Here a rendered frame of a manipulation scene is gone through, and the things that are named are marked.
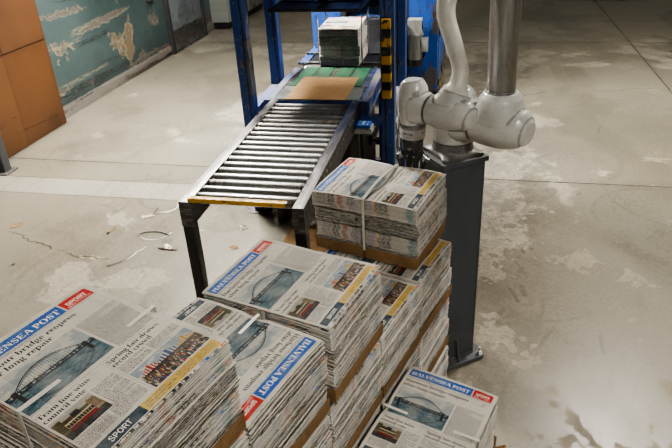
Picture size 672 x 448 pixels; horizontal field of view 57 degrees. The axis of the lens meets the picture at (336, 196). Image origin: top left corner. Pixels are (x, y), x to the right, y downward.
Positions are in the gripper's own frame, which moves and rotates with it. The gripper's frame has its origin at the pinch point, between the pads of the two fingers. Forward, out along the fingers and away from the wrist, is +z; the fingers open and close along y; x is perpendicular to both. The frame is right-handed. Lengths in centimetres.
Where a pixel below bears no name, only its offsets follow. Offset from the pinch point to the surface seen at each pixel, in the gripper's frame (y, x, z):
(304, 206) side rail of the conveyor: -46.1, -2.2, 16.1
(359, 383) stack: 19, -79, 17
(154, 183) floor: -253, 106, 96
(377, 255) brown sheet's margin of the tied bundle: 0.7, -30.7, 10.1
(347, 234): -10.5, -30.5, 4.9
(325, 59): -143, 183, 12
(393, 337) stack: 18, -57, 18
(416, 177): 5.6, -9.6, -10.2
